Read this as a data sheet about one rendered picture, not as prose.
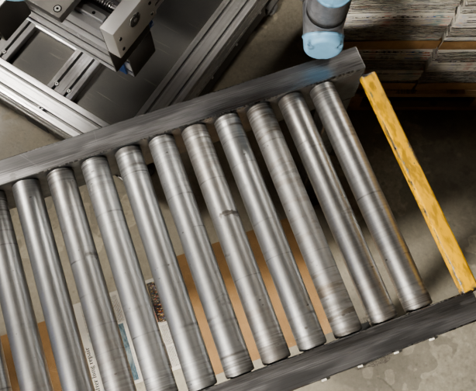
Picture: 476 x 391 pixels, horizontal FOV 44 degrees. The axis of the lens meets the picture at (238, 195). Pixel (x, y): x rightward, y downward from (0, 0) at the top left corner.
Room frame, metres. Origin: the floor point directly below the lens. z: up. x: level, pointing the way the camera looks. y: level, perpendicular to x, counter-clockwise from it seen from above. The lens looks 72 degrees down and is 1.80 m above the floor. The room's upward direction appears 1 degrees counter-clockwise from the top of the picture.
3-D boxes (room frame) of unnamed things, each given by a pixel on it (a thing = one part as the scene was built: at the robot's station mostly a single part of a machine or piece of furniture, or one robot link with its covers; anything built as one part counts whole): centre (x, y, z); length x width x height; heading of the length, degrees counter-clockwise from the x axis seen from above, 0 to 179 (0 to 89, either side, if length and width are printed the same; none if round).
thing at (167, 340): (0.14, 0.35, 0.00); 0.37 x 0.28 x 0.01; 109
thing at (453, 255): (0.35, -0.32, 0.81); 0.43 x 0.03 x 0.02; 19
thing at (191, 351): (0.21, 0.13, 0.77); 0.47 x 0.05 x 0.05; 19
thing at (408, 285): (0.33, -0.24, 0.77); 0.47 x 0.05 x 0.05; 19
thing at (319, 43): (0.64, -0.16, 0.84); 0.11 x 0.08 x 0.09; 178
